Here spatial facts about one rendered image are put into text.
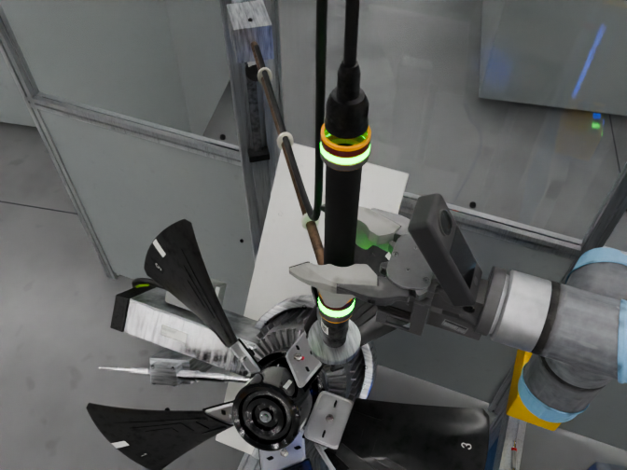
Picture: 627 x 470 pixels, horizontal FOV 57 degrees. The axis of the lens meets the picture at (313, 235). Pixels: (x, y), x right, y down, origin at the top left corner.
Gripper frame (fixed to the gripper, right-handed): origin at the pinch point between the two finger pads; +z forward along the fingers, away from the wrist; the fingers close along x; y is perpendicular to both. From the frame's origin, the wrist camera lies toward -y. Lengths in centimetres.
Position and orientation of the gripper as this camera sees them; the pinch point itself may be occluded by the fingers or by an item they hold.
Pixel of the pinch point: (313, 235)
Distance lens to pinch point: 62.2
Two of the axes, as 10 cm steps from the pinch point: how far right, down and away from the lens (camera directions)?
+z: -9.3, -2.8, 2.3
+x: 3.6, -7.2, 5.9
